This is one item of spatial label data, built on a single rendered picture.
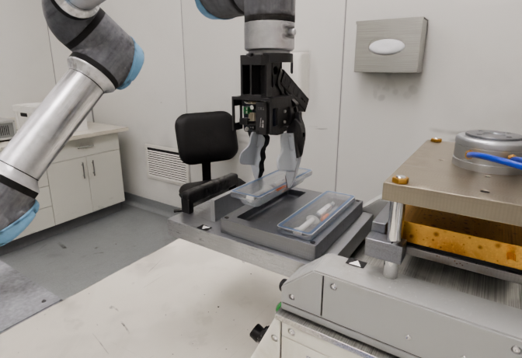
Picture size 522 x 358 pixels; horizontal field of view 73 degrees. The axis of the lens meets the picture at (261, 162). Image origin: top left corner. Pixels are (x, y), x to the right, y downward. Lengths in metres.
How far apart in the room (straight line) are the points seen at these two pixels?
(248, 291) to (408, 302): 0.48
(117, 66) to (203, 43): 1.76
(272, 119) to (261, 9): 0.15
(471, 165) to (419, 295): 0.16
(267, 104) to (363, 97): 1.54
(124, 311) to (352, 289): 0.53
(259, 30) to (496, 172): 0.34
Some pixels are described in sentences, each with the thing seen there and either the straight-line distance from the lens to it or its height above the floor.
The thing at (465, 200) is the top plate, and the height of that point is 1.11.
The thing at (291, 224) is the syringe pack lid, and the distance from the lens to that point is 0.53.
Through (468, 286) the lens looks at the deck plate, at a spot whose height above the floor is 0.93.
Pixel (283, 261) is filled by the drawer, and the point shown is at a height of 0.96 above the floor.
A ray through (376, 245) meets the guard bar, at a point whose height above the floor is 1.04.
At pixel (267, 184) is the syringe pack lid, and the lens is 0.58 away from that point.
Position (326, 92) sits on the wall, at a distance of 2.11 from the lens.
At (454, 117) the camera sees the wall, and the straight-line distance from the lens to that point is 1.96.
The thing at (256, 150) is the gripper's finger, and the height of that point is 1.09.
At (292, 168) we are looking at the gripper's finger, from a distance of 0.57.
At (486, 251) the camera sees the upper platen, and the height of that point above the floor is 1.05.
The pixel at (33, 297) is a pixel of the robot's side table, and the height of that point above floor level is 0.75.
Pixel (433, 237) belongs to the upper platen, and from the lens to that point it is 0.43.
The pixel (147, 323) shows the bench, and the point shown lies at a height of 0.75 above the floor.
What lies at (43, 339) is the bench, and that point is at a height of 0.75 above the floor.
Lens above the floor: 1.22
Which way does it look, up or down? 15 degrees down
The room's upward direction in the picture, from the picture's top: straight up
